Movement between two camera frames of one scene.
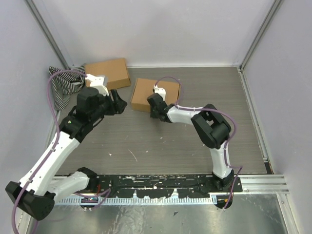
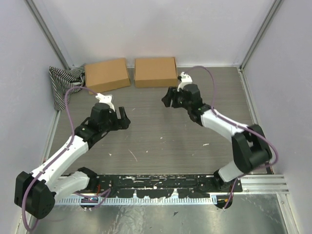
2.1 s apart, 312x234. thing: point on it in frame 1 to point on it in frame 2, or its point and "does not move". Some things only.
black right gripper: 153,114 to 172,93
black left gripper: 117,107 to 121,124
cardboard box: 143,88 to 161,72
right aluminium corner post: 273,11 does not move
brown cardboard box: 115,72 does not move
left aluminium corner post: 37,14 does not move
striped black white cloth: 65,83 does not move
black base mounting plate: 160,186 does not move
